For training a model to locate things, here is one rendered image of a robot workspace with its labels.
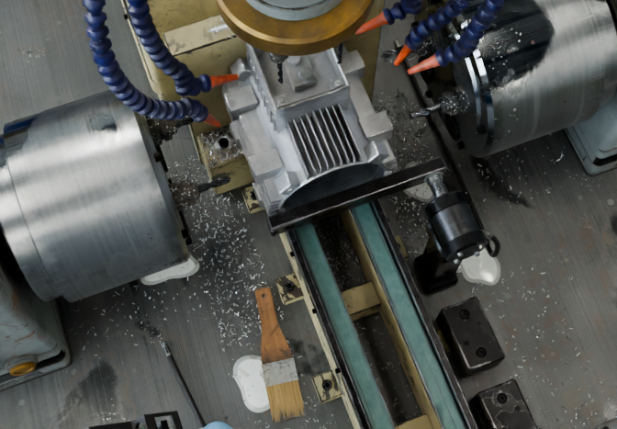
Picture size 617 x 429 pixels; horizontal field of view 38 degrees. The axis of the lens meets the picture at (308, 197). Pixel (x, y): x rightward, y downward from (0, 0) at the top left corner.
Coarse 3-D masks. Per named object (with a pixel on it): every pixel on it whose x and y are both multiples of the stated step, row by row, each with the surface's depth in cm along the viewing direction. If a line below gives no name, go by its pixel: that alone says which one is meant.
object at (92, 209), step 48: (96, 96) 115; (0, 144) 112; (48, 144) 109; (96, 144) 109; (144, 144) 109; (0, 192) 108; (48, 192) 107; (96, 192) 108; (144, 192) 109; (192, 192) 116; (48, 240) 108; (96, 240) 109; (144, 240) 111; (48, 288) 113; (96, 288) 116
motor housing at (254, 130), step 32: (224, 96) 127; (256, 96) 122; (352, 96) 123; (256, 128) 121; (288, 128) 117; (320, 128) 116; (352, 128) 119; (288, 160) 118; (320, 160) 116; (352, 160) 116; (384, 160) 120; (320, 192) 131
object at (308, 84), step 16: (256, 48) 117; (256, 64) 116; (272, 64) 119; (288, 64) 117; (304, 64) 117; (320, 64) 119; (336, 64) 116; (256, 80) 119; (272, 80) 118; (288, 80) 118; (304, 80) 116; (320, 80) 118; (272, 96) 114; (288, 96) 117; (304, 96) 117; (320, 96) 114; (336, 96) 115; (272, 112) 117; (288, 112) 114; (304, 112) 116
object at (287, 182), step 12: (336, 48) 125; (240, 60) 122; (240, 72) 122; (372, 144) 117; (384, 144) 118; (372, 156) 117; (384, 156) 118; (276, 180) 116; (288, 180) 115; (288, 192) 117
